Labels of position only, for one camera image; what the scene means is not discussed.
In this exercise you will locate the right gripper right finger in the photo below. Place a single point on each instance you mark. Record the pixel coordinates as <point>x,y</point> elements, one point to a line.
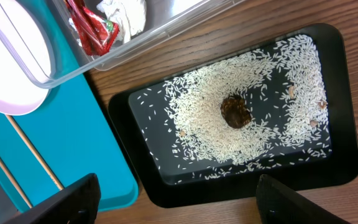
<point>277,203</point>

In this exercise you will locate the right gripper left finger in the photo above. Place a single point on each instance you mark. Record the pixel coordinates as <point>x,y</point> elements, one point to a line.
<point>77,203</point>

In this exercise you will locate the white rice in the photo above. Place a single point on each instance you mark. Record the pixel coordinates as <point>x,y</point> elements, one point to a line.
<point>283,88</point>

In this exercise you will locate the brown food scrap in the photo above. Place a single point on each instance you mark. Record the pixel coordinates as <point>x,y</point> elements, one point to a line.
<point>234,112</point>

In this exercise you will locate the wooden chopstick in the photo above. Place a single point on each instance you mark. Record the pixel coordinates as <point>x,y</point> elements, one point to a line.
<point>15,183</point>
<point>34,151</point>

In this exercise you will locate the red snack wrapper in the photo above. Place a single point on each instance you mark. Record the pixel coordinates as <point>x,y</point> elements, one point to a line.
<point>97,34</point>

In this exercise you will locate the white napkin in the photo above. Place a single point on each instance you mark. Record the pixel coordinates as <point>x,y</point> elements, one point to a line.
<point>129,15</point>

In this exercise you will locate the clear plastic waste bin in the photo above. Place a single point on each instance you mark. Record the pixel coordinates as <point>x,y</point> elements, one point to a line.
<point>164,20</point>

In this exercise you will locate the teal serving tray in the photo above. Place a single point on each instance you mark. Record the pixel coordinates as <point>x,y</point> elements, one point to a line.
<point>72,134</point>

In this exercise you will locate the black rectangular tray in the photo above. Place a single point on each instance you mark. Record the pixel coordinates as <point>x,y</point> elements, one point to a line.
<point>171,182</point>

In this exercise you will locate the large white round plate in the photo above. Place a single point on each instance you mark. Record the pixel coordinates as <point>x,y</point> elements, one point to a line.
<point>25,52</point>

